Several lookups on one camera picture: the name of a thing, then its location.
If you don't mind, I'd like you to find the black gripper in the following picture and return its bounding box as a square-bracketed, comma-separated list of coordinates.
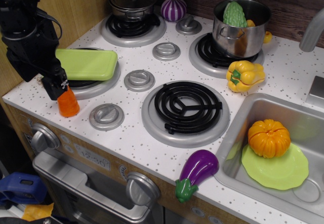
[1, 21, 69, 101]

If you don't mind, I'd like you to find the front left stove burner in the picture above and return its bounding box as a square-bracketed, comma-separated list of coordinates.
[68, 49, 120, 100]

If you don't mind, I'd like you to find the front right stove burner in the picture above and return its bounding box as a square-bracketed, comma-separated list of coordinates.
[141, 81, 230, 148]

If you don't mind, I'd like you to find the silver oven knob left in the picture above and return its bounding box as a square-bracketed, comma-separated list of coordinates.
[30, 123, 61, 152]

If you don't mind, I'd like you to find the steel sink basin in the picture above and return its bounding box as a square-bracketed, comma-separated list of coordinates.
[216, 93, 323, 223]

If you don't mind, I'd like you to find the yellow toy bell pepper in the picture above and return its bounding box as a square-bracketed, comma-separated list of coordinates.
[226, 60, 265, 92]

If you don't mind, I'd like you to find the silver top knob lower middle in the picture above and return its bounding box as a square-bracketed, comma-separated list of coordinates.
[124, 70, 155, 92]

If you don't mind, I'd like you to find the silver oven knob right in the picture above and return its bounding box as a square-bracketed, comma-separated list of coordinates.
[126, 172, 160, 207]

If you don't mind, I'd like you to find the stove burner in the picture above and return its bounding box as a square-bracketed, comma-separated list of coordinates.
[68, 49, 120, 100]
[141, 81, 230, 148]
[188, 32, 264, 79]
[100, 14, 166, 48]

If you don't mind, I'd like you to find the blue plastic object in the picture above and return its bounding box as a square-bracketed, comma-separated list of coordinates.
[1, 172, 47, 205]

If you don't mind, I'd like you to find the silver top knob back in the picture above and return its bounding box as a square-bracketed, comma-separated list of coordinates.
[176, 15, 202, 35]

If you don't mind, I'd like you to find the green plastic cutting board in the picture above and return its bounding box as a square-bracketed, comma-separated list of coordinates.
[56, 49, 117, 81]

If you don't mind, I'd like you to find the back left stove burner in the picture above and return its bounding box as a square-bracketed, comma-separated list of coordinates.
[100, 14, 166, 48]

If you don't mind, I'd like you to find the silver faucet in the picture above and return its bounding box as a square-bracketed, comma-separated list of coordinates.
[299, 9, 323, 52]

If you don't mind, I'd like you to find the green toy bitter gourd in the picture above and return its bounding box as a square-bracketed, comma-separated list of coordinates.
[223, 1, 248, 27]

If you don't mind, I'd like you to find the light green plate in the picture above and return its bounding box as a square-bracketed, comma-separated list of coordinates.
[241, 144, 309, 191]

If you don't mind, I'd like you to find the purple toy eggplant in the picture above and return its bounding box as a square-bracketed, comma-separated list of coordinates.
[175, 150, 219, 203]

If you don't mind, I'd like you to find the tall steel pot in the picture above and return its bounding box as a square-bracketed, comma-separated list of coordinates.
[212, 0, 271, 58]

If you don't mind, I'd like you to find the silver top knob upper middle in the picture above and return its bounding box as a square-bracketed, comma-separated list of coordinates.
[152, 42, 181, 61]

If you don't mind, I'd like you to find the purple striped toy onion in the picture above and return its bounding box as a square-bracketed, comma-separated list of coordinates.
[160, 0, 187, 22]

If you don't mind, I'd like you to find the back right stove burner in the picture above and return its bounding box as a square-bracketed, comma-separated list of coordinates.
[188, 32, 264, 79]

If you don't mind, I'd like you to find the orange toy carrot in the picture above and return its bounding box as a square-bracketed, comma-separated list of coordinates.
[57, 86, 80, 117]

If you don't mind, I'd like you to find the yellow cloth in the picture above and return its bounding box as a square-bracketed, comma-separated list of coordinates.
[22, 203, 54, 221]

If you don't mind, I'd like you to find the orange toy pumpkin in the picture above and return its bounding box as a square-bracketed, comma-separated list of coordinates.
[248, 119, 291, 159]

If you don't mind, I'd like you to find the silver top knob front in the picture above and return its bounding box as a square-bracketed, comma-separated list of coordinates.
[89, 103, 125, 131]

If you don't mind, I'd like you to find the small yellow toy behind pot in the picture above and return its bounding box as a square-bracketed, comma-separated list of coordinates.
[263, 31, 272, 44]

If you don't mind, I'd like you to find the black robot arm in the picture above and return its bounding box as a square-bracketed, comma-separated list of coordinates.
[1, 0, 68, 100]

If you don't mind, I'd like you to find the silver oven knob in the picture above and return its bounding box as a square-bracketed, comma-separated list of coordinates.
[30, 123, 61, 152]
[126, 172, 160, 207]

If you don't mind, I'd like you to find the small pot with glass lid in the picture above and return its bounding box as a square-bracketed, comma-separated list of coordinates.
[109, 0, 157, 22]

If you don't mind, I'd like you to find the silver oven door handle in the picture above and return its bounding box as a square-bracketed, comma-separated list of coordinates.
[33, 152, 155, 223]

